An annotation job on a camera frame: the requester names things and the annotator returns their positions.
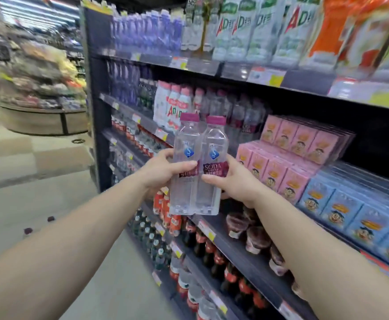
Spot person's right hand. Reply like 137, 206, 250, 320
201, 153, 268, 209

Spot person's left hand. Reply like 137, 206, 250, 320
138, 148, 198, 200

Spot row of red label bottles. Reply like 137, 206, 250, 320
111, 113, 172, 160

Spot row of purple-capped soda bottles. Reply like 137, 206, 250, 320
199, 89, 268, 157

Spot person's right forearm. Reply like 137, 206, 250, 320
253, 188, 389, 320

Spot person's left forearm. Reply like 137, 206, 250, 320
0, 178, 148, 320

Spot row of green label bottles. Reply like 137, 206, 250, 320
138, 78, 157, 109

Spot row of clear plastic bottles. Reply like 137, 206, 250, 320
109, 143, 139, 177

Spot group of red fruit cups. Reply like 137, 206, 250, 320
226, 206, 307, 300

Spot stack of pink milk cartons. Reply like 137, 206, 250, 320
236, 115, 355, 205

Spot row of small red bottles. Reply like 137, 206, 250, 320
153, 190, 183, 237

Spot row of pink-capped white bottles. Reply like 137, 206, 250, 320
153, 80, 205, 134

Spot row of dark white-capped bottles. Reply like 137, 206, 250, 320
133, 209, 172, 272

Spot row of blue tinted bottles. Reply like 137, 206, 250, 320
107, 61, 142, 105
109, 9, 183, 56

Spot stack of blue milk cartons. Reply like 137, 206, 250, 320
296, 161, 389, 276

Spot wooden display table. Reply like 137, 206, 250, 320
0, 103, 88, 136

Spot row of green-capped white bottles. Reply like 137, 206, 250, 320
213, 0, 322, 67

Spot blurred display goods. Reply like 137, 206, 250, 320
0, 40, 87, 110

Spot long strip lights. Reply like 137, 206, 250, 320
0, 0, 80, 30

